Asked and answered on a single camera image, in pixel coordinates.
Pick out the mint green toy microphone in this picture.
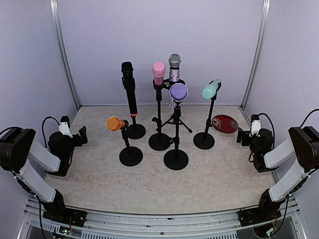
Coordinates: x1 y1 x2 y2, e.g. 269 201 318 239
201 79 222 99

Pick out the red patterned plate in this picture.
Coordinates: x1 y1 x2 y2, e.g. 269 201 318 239
212 115 238 133

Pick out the left aluminium frame post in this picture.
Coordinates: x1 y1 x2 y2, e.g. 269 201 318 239
49 0 81 111

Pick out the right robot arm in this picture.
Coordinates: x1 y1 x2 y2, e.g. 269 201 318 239
237 114 319 226

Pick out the silver glitter microphone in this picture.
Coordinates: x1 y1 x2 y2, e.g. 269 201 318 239
167 53 182 109

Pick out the black wireless microphone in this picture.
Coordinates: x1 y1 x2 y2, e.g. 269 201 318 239
121 62 138 117

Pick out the right aluminium frame post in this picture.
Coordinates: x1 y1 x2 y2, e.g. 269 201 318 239
240 0 271 111

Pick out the black stand under pink microphone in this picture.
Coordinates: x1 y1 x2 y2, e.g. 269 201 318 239
149 79 171 151

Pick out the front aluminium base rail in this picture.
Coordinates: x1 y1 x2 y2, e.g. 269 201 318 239
14 197 310 239

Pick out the purple toy microphone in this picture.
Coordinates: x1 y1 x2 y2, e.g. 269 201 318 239
169 83 188 103

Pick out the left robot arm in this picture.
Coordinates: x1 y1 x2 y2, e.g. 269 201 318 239
0 116 88 227

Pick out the black stand under mint microphone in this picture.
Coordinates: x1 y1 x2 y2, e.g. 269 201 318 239
193 92 218 150

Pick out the orange toy microphone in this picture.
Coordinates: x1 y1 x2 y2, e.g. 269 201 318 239
106 116 127 131

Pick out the short black microphone stand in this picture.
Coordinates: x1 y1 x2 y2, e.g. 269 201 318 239
119 120 143 167

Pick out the aluminium frame post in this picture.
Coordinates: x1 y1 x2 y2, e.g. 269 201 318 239
49 0 81 111
240 0 271 111

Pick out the black tripod microphone stand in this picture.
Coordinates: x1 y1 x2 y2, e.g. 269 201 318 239
162 79 192 133

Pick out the pink toy microphone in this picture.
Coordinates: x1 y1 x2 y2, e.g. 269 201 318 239
152 62 165 86

